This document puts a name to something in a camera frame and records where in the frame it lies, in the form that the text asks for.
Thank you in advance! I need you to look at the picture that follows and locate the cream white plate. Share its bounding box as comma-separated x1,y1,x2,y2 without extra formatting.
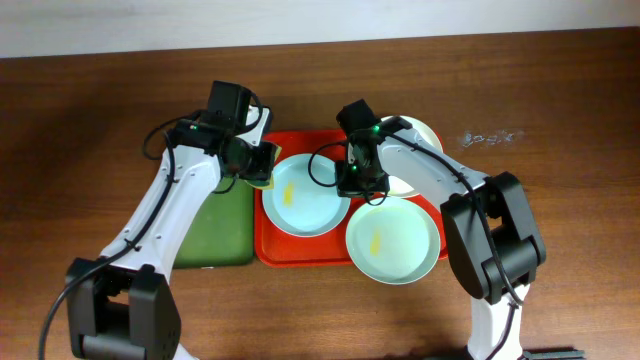
376,115,451,203

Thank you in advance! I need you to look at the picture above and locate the mint green plate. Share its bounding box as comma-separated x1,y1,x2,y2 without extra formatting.
345,198,443,285

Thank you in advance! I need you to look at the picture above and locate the dark green tray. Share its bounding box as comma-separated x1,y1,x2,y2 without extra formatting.
173,180,254,269

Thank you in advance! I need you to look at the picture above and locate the yellow green sponge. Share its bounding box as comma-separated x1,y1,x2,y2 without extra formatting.
246,142,282,190

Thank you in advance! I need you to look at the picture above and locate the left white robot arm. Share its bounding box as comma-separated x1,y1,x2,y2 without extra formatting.
57,105,278,359

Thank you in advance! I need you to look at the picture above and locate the light blue plate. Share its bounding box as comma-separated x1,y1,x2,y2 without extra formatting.
261,153,351,237

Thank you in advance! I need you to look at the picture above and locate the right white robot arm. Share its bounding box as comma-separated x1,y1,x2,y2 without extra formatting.
336,115,546,359

